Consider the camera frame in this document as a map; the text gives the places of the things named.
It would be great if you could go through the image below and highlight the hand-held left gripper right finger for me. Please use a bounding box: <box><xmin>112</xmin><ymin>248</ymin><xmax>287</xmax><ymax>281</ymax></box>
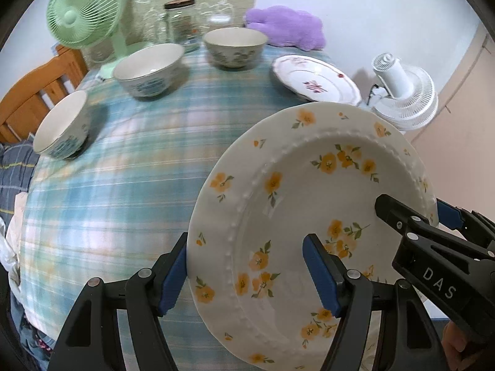
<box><xmin>302</xmin><ymin>233</ymin><xmax>439</xmax><ymax>371</ymax></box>

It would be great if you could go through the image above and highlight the person's right hand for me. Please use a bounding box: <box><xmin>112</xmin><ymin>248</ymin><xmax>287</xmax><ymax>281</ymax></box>
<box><xmin>442</xmin><ymin>322</ymin><xmax>469</xmax><ymax>362</ymax></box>

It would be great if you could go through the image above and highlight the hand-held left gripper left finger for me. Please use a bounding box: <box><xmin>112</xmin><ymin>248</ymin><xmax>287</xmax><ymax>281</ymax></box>
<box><xmin>47</xmin><ymin>232</ymin><xmax>189</xmax><ymax>371</ymax></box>

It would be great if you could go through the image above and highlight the white crumpled cloth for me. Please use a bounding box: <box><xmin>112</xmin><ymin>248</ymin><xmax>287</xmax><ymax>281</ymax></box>
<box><xmin>0</xmin><ymin>193</ymin><xmax>28</xmax><ymax>287</ymax></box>

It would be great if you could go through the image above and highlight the dark blue plaid bedding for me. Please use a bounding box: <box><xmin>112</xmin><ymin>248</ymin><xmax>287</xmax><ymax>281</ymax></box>
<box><xmin>0</xmin><ymin>139</ymin><xmax>39</xmax><ymax>217</ymax></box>

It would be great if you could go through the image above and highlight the blue plaid tablecloth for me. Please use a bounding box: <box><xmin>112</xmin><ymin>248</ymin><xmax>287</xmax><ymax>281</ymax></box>
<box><xmin>19</xmin><ymin>42</ymin><xmax>387</xmax><ymax>371</ymax></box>

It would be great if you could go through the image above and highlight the beige bowl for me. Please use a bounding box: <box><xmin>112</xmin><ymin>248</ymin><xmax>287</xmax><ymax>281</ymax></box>
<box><xmin>203</xmin><ymin>28</ymin><xmax>269</xmax><ymax>71</ymax></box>

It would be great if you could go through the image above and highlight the green desk fan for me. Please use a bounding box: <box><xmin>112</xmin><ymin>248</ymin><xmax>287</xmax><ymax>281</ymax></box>
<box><xmin>46</xmin><ymin>0</ymin><xmax>149</xmax><ymax>80</ymax></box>

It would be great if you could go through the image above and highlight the cotton swab container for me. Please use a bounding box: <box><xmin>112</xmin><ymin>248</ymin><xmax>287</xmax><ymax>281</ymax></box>
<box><xmin>207</xmin><ymin>2</ymin><xmax>235</xmax><ymax>32</ymax></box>

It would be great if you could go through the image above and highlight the white desk fan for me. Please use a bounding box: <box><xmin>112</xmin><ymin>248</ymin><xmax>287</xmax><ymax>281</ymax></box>
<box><xmin>367</xmin><ymin>52</ymin><xmax>439</xmax><ymax>132</ymax></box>

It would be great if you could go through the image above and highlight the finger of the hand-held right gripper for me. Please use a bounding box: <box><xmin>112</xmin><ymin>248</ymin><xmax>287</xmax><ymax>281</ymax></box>
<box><xmin>437</xmin><ymin>199</ymin><xmax>495</xmax><ymax>245</ymax></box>
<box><xmin>375</xmin><ymin>194</ymin><xmax>495</xmax><ymax>341</ymax></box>

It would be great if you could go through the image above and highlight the blue floral ceramic bowl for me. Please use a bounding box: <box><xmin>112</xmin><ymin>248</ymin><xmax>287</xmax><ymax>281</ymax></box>
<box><xmin>112</xmin><ymin>42</ymin><xmax>185</xmax><ymax>99</ymax></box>
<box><xmin>32</xmin><ymin>90</ymin><xmax>93</xmax><ymax>160</ymax></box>

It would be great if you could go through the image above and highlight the yellow floral white plate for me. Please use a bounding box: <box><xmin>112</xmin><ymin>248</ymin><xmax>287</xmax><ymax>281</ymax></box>
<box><xmin>186</xmin><ymin>101</ymin><xmax>439</xmax><ymax>366</ymax></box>

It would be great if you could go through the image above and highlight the wooden furniture frame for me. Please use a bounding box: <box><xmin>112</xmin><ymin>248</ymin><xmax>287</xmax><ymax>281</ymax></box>
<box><xmin>0</xmin><ymin>44</ymin><xmax>89</xmax><ymax>143</ymax></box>

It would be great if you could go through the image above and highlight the purple plush toy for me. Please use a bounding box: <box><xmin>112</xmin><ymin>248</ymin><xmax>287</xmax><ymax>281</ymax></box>
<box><xmin>243</xmin><ymin>6</ymin><xmax>325</xmax><ymax>51</ymax></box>

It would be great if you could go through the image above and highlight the glass mug jar with lid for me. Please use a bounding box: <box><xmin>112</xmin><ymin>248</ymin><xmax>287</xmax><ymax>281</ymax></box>
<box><xmin>149</xmin><ymin>0</ymin><xmax>202</xmax><ymax>53</ymax></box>

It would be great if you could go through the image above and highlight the pink floral white plate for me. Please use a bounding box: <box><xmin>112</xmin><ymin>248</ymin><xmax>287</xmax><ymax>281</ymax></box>
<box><xmin>272</xmin><ymin>55</ymin><xmax>362</xmax><ymax>106</ymax></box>

